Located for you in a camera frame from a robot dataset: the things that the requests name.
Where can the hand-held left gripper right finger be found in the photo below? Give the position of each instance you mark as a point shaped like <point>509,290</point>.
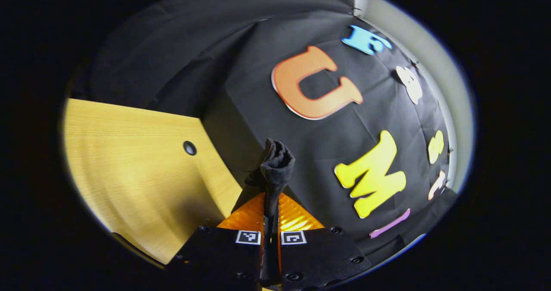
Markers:
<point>323,256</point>

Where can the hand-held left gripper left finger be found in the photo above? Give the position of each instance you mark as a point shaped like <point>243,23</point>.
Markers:
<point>215,256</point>

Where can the black backdrop cloth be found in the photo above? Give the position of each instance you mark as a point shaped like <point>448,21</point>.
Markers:
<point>215,45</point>

